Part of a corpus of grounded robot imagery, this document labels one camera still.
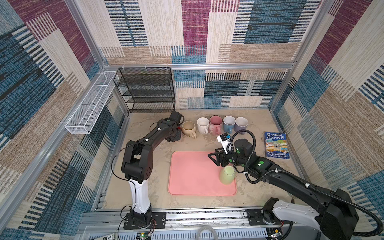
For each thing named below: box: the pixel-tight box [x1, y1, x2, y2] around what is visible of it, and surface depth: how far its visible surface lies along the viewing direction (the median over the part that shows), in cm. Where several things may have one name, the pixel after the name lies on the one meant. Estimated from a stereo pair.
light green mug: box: [219, 165, 236, 185], surface depth 80 cm
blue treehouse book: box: [264, 131, 291, 160], surface depth 98 cm
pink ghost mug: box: [208, 115, 224, 135], surface depth 101 cm
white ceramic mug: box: [196, 117, 210, 134], surface depth 103 cm
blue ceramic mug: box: [223, 115, 236, 134], surface depth 103 cm
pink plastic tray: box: [168, 150, 237, 197], surface depth 87 cm
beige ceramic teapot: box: [181, 120, 197, 139], surface depth 102 cm
